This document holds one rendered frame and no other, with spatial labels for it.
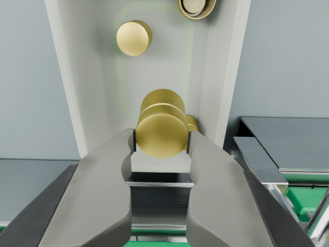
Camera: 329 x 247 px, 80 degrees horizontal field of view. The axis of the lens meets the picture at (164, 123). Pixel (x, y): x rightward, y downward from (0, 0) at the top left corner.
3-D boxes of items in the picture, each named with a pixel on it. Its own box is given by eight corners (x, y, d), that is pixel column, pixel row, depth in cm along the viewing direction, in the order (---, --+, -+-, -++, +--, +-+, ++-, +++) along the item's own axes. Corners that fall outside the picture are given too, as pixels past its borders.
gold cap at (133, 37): (122, 19, 23) (113, 19, 20) (152, 20, 23) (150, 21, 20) (124, 50, 25) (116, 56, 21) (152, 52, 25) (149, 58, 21)
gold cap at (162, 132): (140, 87, 15) (132, 110, 11) (186, 89, 15) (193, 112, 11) (141, 127, 17) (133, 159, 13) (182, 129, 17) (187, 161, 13)
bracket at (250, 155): (217, 188, 30) (230, 233, 24) (227, 135, 26) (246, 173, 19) (240, 189, 30) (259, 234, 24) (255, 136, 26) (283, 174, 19)
